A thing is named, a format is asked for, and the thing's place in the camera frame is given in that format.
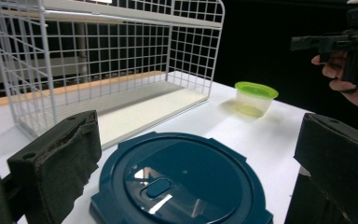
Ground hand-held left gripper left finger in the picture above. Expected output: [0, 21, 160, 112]
[7, 110, 103, 224]

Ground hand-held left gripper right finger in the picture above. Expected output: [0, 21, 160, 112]
[293, 112, 358, 224]

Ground yellow-green plastic bowl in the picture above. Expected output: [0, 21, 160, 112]
[234, 81, 280, 119]

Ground white wire shelf rack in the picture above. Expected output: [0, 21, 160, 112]
[0, 0, 227, 150]

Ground glass container with teal lid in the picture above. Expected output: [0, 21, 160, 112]
[89, 132, 274, 224]

